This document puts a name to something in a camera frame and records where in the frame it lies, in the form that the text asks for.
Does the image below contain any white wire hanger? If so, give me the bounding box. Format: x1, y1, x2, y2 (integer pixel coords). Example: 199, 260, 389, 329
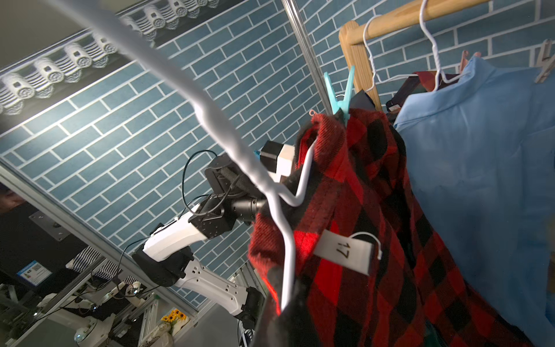
362, 14, 420, 93
49, 1, 315, 310
419, 0, 461, 92

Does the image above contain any teal clothespin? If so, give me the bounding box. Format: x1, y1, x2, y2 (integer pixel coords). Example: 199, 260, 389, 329
323, 66, 356, 123

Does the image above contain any red black plaid shirt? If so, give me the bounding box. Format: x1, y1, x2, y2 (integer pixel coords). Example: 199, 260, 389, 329
249, 109, 530, 346

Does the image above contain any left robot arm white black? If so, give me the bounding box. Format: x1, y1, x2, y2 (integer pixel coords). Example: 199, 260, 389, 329
132, 153, 266, 329

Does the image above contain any white number tag 17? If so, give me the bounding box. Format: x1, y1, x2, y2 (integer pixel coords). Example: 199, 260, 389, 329
313, 230, 383, 276

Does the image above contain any wooden clothes rack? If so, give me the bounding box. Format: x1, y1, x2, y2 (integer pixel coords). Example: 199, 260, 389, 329
339, 0, 483, 111

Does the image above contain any dark multicolour plaid shirt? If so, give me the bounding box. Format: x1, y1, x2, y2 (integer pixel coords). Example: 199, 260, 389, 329
350, 72, 436, 124

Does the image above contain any light blue shirt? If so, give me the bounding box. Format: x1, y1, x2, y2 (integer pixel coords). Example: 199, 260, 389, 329
394, 58, 554, 346

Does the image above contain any pink clothespin at collar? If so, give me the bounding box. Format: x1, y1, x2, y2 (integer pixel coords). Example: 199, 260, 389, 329
459, 50, 481, 74

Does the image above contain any clear clothespin on blue shirt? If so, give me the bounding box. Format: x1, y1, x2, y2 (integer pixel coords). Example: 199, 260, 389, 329
535, 39, 554, 84

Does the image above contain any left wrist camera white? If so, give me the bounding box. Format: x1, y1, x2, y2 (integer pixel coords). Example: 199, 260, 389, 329
260, 141, 295, 183

